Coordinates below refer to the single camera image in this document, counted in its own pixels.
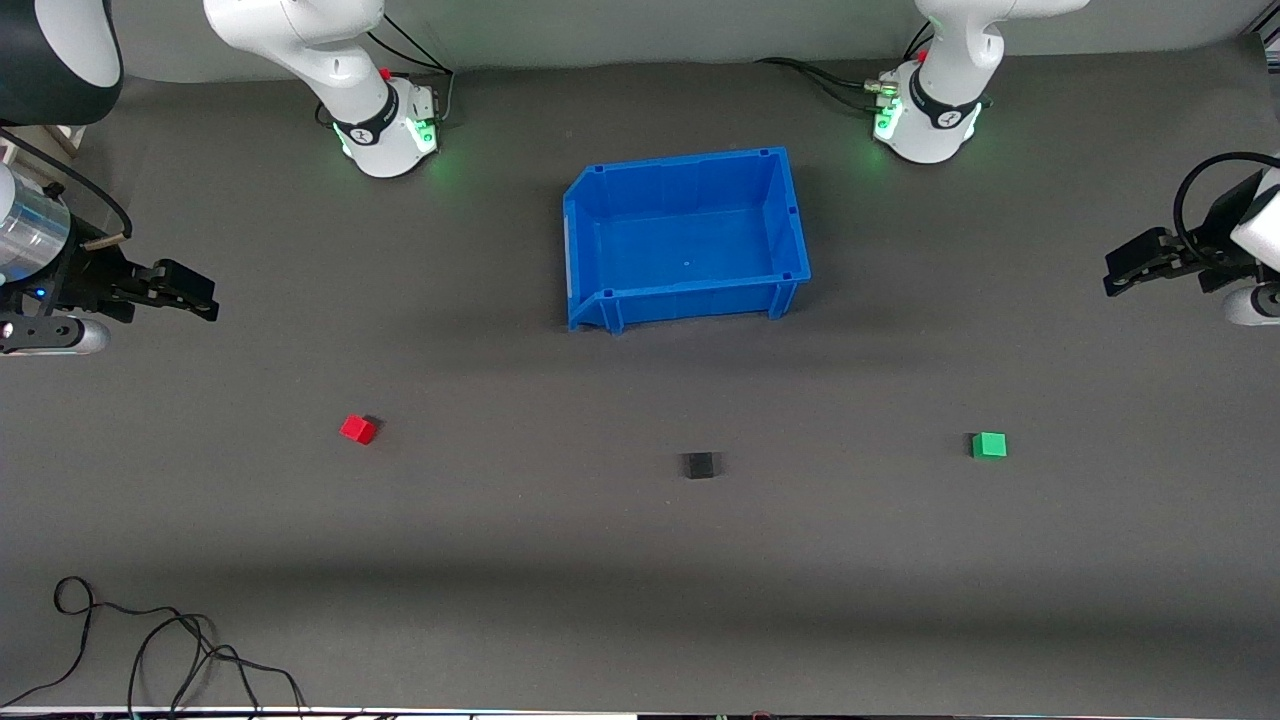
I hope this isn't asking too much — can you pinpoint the beige plastic crate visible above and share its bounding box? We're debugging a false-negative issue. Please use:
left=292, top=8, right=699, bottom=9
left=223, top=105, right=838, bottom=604
left=0, top=124, right=89, bottom=171

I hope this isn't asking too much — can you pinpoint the loose black cable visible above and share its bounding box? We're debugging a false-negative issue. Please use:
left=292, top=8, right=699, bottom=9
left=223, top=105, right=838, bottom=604
left=0, top=576, right=311, bottom=720

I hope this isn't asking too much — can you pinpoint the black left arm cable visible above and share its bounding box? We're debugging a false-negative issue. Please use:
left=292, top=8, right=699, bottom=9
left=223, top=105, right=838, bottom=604
left=1173, top=151, right=1280, bottom=263

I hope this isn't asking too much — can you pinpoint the blue plastic storage bin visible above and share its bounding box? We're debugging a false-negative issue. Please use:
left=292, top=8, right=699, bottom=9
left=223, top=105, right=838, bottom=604
left=562, top=146, right=812, bottom=335

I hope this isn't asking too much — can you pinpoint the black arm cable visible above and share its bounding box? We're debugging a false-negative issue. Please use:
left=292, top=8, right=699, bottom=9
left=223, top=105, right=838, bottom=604
left=0, top=128, right=135, bottom=247
left=1173, top=151, right=1280, bottom=263

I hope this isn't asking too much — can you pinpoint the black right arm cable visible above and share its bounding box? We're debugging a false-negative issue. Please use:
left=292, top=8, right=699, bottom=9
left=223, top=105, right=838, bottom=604
left=0, top=128, right=135, bottom=247

